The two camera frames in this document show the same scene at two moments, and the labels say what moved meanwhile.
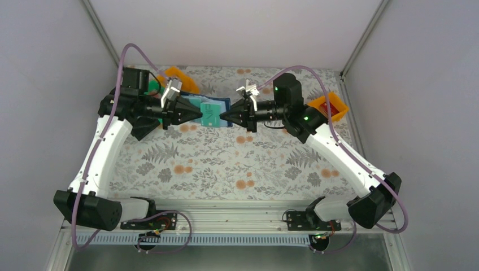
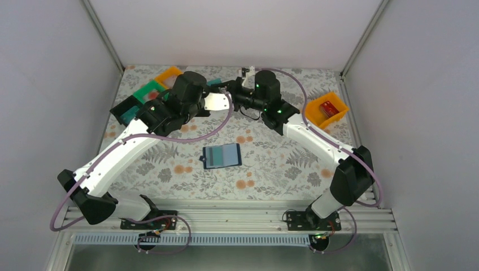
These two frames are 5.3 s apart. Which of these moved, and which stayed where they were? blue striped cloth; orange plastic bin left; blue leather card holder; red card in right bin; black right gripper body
Moved: blue striped cloth; black right gripper body; blue leather card holder
Stayed: orange plastic bin left; red card in right bin
